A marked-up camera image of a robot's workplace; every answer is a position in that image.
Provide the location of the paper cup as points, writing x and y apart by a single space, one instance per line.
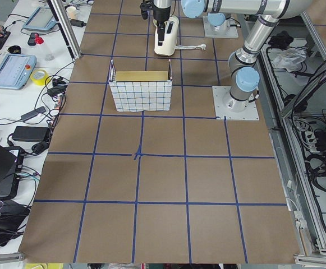
72 12

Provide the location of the aluminium frame post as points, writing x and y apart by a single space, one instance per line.
65 27

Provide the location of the yellow tape roll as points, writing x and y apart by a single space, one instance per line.
39 77

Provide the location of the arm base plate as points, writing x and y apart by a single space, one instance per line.
232 33
227 108

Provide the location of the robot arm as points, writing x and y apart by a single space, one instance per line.
219 22
245 78

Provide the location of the black power adapter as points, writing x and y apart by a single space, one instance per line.
30 134

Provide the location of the blue teach pendant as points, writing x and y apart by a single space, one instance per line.
41 19
15 70

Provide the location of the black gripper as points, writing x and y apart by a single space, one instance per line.
161 16

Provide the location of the white toaster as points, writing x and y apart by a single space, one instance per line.
167 47

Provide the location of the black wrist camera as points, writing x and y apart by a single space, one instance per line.
146 6

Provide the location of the spray bottle red cap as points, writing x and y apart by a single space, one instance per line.
44 48

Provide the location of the wire basket with wooden shelf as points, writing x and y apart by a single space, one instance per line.
138 91

